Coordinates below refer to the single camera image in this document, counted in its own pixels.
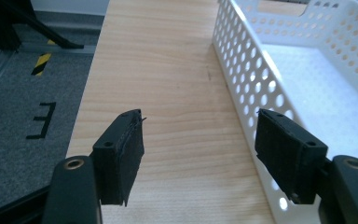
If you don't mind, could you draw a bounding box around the yellow black hazard tape strip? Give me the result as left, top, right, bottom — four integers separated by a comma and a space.
30, 38, 57, 77

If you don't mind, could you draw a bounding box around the white perforated plastic basket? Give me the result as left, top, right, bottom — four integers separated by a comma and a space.
212, 0, 358, 224

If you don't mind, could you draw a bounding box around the black metal stand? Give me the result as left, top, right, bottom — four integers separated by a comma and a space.
0, 0, 85, 52

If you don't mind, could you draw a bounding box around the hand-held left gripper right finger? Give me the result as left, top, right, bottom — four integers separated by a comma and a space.
254, 108, 329, 205

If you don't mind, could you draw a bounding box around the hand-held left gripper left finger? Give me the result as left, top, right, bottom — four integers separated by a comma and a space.
91, 108, 146, 207

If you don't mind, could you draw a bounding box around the black tape floor mark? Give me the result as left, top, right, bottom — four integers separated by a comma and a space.
25, 101, 58, 140

